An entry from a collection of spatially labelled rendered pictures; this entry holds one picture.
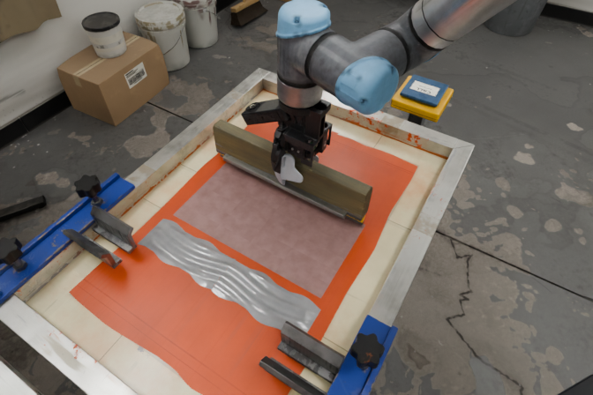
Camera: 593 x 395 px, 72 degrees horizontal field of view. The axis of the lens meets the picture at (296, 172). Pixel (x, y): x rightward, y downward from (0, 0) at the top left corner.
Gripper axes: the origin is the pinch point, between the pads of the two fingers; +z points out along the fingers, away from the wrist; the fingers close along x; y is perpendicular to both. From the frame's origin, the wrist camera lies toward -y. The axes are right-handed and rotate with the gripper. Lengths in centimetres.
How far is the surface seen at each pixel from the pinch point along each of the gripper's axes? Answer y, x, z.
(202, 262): -3.1, -23.7, 4.4
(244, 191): -6.7, -5.9, 5.0
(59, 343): -11.0, -46.7, 1.7
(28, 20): -189, 53, 47
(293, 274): 12.1, -17.1, 4.4
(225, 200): -8.7, -9.9, 5.1
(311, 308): 17.9, -20.9, 4.0
